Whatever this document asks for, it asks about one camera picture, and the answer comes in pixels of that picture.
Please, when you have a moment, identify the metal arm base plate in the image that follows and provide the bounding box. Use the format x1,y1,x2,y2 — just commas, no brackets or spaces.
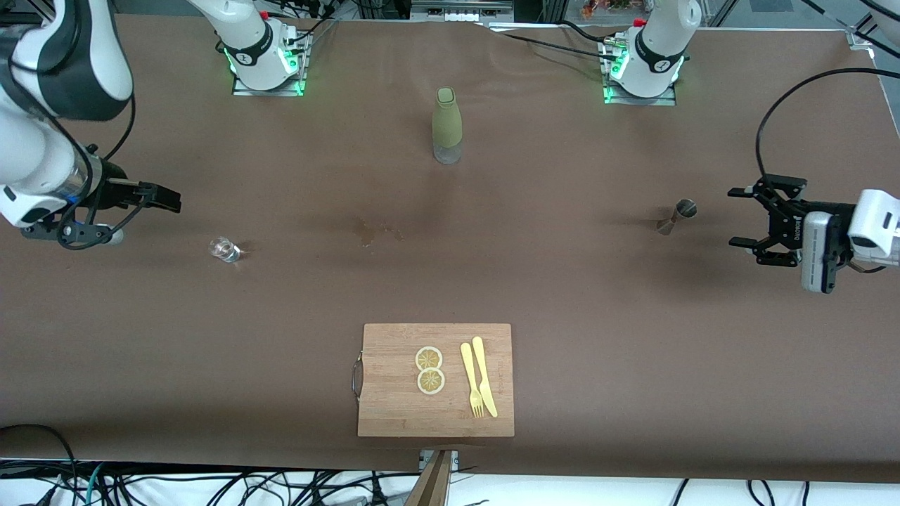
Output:
601,39,679,106
232,32,311,97

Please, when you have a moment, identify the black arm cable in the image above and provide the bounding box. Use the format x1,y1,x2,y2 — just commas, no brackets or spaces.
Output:
756,0,900,185
56,95,152,251

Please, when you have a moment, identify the teal cable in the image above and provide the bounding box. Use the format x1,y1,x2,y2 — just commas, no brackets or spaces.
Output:
67,462,106,506

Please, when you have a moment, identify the yellow plastic knife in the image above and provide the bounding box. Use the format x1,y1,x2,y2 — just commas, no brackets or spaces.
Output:
472,337,499,418

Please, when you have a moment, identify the black base power cable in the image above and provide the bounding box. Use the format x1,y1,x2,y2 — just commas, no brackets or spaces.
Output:
485,21,623,65

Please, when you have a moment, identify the orange plant decoration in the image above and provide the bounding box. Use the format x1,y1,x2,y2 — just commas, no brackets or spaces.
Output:
582,0,648,18

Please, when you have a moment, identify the green sleeved glass bottle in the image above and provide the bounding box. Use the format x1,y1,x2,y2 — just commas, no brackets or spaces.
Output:
432,87,463,165

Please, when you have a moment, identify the grey metal box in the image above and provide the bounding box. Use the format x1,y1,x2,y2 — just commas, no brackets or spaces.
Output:
411,0,514,22

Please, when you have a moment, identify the yellow plastic fork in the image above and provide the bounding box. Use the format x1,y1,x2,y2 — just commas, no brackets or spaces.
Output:
461,342,486,419

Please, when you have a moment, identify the wooden post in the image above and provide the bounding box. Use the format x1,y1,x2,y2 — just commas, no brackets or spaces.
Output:
404,451,454,506

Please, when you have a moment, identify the wooden cutting board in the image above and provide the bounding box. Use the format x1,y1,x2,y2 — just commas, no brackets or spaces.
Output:
352,323,515,438

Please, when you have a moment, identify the thick black looped cable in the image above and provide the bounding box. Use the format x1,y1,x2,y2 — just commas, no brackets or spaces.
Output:
0,424,79,506

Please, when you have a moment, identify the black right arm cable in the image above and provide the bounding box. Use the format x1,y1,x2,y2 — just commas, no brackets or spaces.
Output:
56,95,152,251

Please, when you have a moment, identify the metal hourglass jigger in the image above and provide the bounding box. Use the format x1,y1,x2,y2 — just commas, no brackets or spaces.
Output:
656,199,698,235

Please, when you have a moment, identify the brown table cover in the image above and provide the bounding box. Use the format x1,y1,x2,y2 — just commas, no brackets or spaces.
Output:
0,13,900,484

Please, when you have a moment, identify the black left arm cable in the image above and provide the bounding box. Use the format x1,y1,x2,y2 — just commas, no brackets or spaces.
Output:
756,0,900,185

